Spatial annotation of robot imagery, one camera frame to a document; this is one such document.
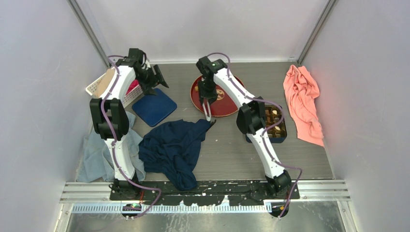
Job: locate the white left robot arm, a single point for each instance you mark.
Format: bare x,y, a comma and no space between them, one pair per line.
109,117

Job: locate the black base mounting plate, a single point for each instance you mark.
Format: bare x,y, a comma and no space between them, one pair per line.
212,193

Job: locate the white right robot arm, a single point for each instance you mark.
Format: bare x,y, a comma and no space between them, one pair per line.
276,173

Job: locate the blue tin lid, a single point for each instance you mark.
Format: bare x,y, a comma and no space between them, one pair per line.
153,109

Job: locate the white plastic basket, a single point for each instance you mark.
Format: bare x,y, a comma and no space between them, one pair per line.
94,88

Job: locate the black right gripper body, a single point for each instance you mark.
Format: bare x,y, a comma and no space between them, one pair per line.
207,90

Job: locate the light blue cloth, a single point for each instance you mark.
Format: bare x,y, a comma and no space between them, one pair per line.
97,163

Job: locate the blue chocolate tin box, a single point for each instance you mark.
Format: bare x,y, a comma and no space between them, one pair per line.
275,128

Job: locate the pink magenta cloth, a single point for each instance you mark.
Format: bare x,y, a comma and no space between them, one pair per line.
133,85

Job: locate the beige cloth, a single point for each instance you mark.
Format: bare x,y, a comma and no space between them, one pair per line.
104,82

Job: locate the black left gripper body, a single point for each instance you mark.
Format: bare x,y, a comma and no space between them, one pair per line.
147,78

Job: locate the salmon pink cloth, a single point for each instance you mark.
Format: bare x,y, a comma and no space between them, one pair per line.
301,90

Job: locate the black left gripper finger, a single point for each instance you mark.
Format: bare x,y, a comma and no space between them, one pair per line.
159,76
149,91

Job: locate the dark blue cloth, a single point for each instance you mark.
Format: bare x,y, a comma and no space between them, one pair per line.
173,149

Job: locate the clear plastic metal tongs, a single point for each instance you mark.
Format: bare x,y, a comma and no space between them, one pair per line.
207,110

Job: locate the red round tray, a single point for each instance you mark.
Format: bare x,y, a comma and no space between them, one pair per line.
223,106

